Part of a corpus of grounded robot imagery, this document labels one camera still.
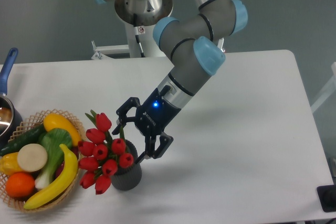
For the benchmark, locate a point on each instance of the black device at edge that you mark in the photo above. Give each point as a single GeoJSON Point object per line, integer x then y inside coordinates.
{"type": "Point", "coordinates": [326, 196]}

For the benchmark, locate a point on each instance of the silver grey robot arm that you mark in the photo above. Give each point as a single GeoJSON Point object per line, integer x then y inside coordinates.
{"type": "Point", "coordinates": [194, 47]}

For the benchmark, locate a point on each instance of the dark grey ribbed vase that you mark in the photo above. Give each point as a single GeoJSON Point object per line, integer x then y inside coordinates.
{"type": "Point", "coordinates": [129, 173]}

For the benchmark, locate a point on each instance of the yellow squash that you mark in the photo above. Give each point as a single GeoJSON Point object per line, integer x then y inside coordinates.
{"type": "Point", "coordinates": [57, 121]}

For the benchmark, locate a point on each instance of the white frame at right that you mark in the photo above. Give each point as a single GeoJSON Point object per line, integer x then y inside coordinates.
{"type": "Point", "coordinates": [326, 91]}

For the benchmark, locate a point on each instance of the green bok choy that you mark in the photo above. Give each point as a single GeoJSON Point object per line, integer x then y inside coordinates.
{"type": "Point", "coordinates": [55, 156]}

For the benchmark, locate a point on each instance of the red tulip bouquet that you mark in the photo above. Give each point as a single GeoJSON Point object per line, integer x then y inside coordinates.
{"type": "Point", "coordinates": [104, 157]}

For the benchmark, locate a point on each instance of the green cucumber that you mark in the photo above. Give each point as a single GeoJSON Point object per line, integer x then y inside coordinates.
{"type": "Point", "coordinates": [29, 137]}

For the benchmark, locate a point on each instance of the orange fruit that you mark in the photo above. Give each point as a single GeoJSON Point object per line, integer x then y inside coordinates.
{"type": "Point", "coordinates": [20, 185]}

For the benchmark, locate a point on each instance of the yellow bell pepper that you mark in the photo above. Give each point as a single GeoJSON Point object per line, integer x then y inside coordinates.
{"type": "Point", "coordinates": [9, 164]}

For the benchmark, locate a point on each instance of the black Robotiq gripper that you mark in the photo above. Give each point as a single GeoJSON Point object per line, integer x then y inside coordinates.
{"type": "Point", "coordinates": [150, 119]}

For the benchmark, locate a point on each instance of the blue handled saucepan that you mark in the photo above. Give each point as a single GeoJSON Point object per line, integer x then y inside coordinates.
{"type": "Point", "coordinates": [10, 117]}

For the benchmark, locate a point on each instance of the white table clamp bracket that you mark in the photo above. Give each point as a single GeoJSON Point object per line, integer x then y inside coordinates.
{"type": "Point", "coordinates": [109, 52]}

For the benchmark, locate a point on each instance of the yellow banana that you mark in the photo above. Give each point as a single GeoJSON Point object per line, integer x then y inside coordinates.
{"type": "Point", "coordinates": [59, 185]}

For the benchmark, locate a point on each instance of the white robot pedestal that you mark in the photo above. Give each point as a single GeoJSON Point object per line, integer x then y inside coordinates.
{"type": "Point", "coordinates": [139, 29]}

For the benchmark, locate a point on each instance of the beige round disc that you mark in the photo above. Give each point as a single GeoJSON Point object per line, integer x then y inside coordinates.
{"type": "Point", "coordinates": [32, 157]}

